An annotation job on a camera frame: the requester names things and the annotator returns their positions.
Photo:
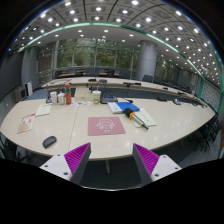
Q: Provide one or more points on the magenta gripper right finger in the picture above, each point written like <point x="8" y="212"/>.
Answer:
<point x="151" y="166"/>

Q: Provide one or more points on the white cup green label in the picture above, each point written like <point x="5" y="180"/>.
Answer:
<point x="96" y="97"/>

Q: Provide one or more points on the pale green notebook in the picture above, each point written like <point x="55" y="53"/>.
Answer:
<point x="145" y="117"/>

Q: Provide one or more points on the white paper cup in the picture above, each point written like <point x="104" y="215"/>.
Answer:
<point x="53" y="96"/>

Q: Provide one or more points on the white paper sheet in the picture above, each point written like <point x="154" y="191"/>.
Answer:
<point x="43" y="109"/>

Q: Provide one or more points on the dark grey computer mouse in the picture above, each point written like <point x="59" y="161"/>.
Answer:
<point x="49" y="141"/>

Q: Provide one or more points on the black orange folding umbrella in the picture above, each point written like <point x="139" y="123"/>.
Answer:
<point x="132" y="116"/>

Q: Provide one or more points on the blue folder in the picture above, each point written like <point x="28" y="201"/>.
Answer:
<point x="124" y="105"/>

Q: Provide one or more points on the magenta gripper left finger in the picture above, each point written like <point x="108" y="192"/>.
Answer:
<point x="71" y="165"/>

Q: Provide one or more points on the dark grey pouch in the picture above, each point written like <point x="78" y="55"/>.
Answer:
<point x="107" y="99"/>

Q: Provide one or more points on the pink mouse pad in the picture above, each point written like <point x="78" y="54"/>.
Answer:
<point x="105" y="126"/>

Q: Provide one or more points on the white book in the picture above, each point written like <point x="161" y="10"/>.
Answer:
<point x="114" y="107"/>

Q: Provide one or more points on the red white leaflet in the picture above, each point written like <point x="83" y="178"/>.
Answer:
<point x="26" y="123"/>

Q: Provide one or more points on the orange red water bottle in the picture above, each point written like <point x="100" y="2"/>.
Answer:
<point x="68" y="94"/>

